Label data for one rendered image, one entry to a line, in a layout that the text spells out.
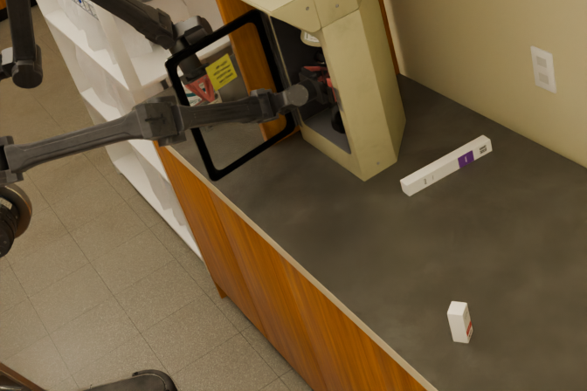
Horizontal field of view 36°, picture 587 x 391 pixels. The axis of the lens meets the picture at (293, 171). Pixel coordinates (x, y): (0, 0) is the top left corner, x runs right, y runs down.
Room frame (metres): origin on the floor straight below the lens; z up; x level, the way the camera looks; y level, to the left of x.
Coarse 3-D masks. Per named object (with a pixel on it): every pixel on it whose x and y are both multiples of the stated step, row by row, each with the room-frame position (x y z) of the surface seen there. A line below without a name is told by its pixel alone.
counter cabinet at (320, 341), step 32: (192, 192) 2.56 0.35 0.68; (192, 224) 2.74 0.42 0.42; (224, 224) 2.33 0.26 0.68; (224, 256) 2.48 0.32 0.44; (256, 256) 2.14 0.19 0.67; (224, 288) 2.67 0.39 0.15; (256, 288) 2.26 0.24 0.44; (288, 288) 1.96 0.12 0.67; (256, 320) 2.42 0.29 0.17; (288, 320) 2.06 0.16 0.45; (320, 320) 1.80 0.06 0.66; (288, 352) 2.19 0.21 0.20; (320, 352) 1.89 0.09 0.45; (352, 352) 1.65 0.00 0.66; (384, 352) 1.47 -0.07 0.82; (320, 384) 1.99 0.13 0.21; (352, 384) 1.73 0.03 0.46; (384, 384) 1.52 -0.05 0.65; (416, 384) 1.36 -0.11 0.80
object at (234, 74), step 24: (216, 48) 2.17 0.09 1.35; (240, 48) 2.20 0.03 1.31; (168, 72) 2.10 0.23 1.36; (192, 72) 2.13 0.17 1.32; (216, 72) 2.16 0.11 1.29; (240, 72) 2.19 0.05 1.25; (264, 72) 2.22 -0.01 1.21; (192, 96) 2.12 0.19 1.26; (216, 96) 2.15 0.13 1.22; (240, 96) 2.18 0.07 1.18; (216, 144) 2.12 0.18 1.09; (240, 144) 2.16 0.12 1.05
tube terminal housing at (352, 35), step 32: (320, 0) 1.96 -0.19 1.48; (352, 0) 1.99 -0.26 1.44; (320, 32) 1.97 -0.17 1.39; (352, 32) 1.98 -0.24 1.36; (384, 32) 2.16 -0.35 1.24; (352, 64) 1.98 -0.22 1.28; (384, 64) 2.10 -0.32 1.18; (352, 96) 1.97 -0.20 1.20; (384, 96) 2.03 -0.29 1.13; (352, 128) 1.96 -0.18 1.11; (384, 128) 1.99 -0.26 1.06; (352, 160) 1.99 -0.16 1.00; (384, 160) 1.98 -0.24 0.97
